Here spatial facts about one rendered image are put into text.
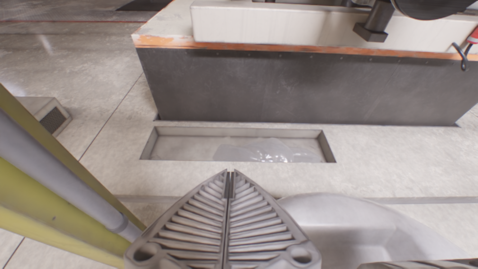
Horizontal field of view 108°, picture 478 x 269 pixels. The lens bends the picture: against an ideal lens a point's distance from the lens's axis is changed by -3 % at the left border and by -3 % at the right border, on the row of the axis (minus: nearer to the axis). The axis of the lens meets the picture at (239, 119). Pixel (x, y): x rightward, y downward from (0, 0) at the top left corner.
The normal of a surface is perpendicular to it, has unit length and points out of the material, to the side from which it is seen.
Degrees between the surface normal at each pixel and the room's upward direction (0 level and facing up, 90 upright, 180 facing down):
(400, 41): 90
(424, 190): 0
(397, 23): 90
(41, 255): 0
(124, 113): 0
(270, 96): 90
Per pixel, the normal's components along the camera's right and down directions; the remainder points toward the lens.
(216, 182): -0.80, 0.02
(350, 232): 0.00, 0.40
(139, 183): 0.03, -0.72
